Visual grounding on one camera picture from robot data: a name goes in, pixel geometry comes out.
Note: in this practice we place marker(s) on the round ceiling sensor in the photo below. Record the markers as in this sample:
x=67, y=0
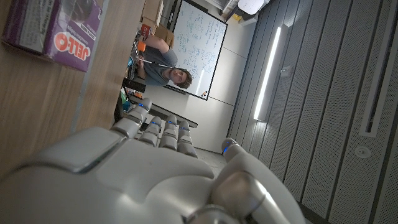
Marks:
x=362, y=152

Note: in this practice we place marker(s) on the long ceiling light strip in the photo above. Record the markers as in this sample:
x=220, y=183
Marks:
x=267, y=71

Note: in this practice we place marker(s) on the thin white stick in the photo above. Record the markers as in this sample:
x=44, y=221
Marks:
x=155, y=63

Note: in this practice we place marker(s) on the ceiling slot vent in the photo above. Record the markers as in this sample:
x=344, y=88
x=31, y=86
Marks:
x=377, y=93

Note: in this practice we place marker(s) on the whiteboard with black frame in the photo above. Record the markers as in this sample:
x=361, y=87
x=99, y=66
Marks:
x=199, y=37

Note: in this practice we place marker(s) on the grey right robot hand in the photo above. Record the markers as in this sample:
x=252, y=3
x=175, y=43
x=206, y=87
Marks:
x=124, y=180

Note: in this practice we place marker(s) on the purple Jell-O box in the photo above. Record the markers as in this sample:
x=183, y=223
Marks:
x=71, y=40

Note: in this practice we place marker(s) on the orange block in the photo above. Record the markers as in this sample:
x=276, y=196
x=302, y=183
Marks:
x=141, y=46

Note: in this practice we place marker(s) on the light wooden box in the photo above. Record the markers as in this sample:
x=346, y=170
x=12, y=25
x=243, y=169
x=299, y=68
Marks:
x=152, y=11

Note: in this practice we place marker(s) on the person in grey t-shirt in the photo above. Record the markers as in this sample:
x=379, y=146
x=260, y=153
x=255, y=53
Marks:
x=158, y=67

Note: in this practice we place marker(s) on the grey ceiling switch box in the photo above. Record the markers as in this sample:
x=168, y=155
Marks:
x=286, y=71

